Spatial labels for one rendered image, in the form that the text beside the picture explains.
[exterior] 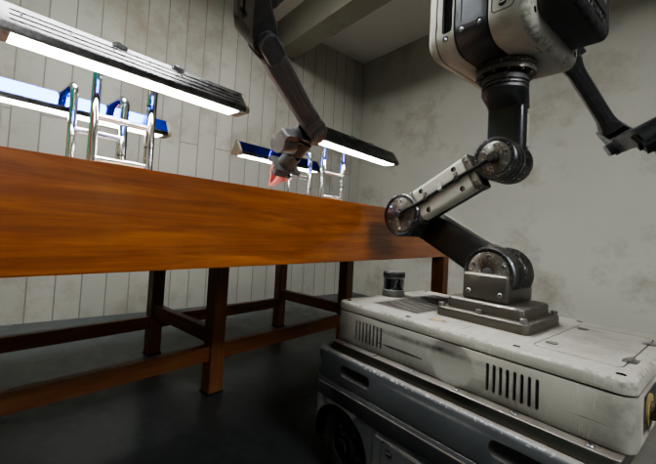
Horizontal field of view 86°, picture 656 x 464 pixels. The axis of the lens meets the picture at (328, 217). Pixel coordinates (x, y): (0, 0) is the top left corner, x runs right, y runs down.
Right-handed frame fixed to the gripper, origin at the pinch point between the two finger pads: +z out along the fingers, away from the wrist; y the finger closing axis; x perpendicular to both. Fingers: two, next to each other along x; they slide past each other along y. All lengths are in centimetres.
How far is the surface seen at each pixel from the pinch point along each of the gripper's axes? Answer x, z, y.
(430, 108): -116, -22, -231
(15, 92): -58, 30, 58
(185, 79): -24.0, -12.8, 28.0
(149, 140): -23.3, 10.6, 30.0
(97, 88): -32, 3, 45
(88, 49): -22, -13, 52
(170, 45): -207, 60, -40
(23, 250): 31, -7, 65
